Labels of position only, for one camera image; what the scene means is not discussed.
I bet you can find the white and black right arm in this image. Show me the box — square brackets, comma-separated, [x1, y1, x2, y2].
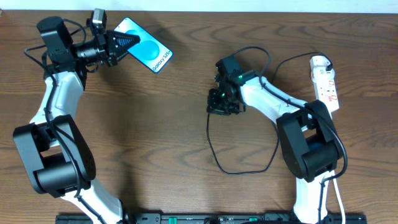
[206, 55, 348, 223]

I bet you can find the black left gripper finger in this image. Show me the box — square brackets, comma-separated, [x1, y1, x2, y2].
[107, 30, 141, 52]
[112, 50, 128, 64]

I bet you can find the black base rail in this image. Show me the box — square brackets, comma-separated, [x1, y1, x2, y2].
[55, 212, 368, 224]

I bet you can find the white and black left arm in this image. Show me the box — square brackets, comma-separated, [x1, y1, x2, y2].
[12, 14, 140, 223]

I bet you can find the white charger plug adapter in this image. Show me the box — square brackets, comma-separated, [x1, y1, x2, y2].
[311, 66, 335, 83]

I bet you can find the blue Galaxy smartphone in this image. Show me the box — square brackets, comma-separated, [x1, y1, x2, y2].
[114, 17, 174, 73]

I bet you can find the white power strip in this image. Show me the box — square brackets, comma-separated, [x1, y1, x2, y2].
[309, 55, 340, 118]

